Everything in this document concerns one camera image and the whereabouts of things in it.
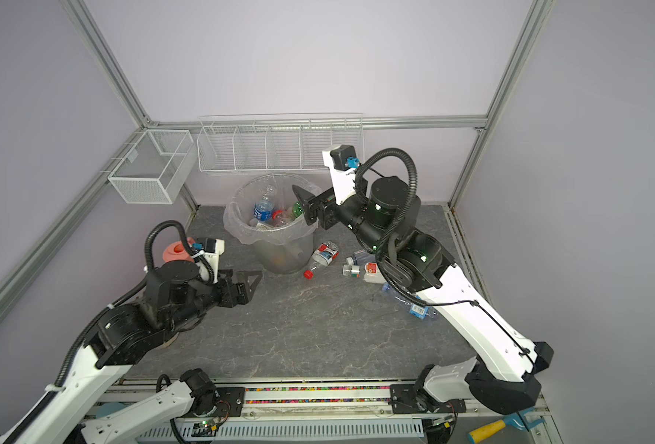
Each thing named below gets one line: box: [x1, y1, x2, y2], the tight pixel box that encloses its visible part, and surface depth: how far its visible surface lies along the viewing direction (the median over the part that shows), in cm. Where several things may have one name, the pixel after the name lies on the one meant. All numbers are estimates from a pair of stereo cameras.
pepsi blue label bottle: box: [253, 199, 275, 222], surface depth 96 cm
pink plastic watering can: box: [161, 236, 196, 263], surface depth 94 cm
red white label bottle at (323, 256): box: [303, 241, 340, 281], surface depth 102 cm
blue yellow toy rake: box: [468, 407, 546, 444], surface depth 70 cm
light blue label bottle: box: [381, 282, 439, 321], surface depth 89 cm
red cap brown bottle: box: [271, 209, 292, 227], surface depth 97 cm
